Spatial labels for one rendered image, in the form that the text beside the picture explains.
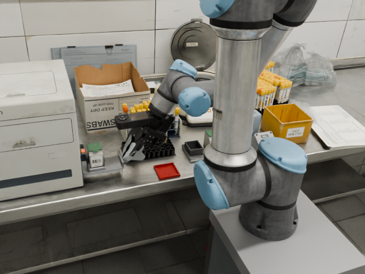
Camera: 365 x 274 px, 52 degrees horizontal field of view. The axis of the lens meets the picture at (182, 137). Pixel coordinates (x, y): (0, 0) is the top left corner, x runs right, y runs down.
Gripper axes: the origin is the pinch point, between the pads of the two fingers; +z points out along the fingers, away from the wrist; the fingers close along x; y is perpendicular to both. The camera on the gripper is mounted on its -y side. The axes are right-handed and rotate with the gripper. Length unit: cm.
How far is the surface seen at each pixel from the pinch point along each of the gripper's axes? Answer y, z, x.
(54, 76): -26.9, -13.4, 10.0
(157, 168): 11.7, -1.5, -1.9
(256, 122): 43, -27, 6
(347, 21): 105, -84, 60
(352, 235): 166, 11, 13
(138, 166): 7.2, 1.4, 1.4
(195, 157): 22.7, -9.2, -1.2
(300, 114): 58, -38, 6
